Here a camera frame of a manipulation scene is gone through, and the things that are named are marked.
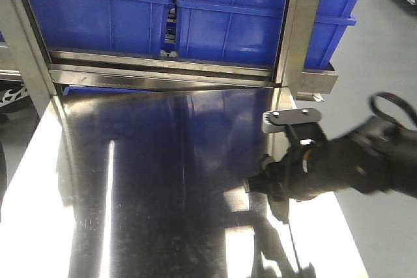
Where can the large blue crate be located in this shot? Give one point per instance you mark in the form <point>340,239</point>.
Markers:
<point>248,31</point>
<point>131,26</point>

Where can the stainless steel upright post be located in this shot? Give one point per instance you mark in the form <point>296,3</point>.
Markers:
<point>28,50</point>
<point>298,21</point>

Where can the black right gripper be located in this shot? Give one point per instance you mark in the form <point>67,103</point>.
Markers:
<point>375,156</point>

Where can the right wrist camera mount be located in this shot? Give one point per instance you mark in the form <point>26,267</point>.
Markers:
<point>300,126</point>

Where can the stainless steel upright post right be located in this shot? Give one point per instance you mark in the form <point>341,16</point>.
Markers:
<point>298,21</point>

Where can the dark brake pad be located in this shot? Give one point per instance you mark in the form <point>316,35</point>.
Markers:
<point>279,207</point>

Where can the large blue crate right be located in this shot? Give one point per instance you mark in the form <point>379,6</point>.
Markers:
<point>248,31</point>

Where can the stainless steel upright post left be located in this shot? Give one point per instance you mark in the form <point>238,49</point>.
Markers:
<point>28,50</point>

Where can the large blue crate left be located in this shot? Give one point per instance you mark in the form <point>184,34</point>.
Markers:
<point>131,26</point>

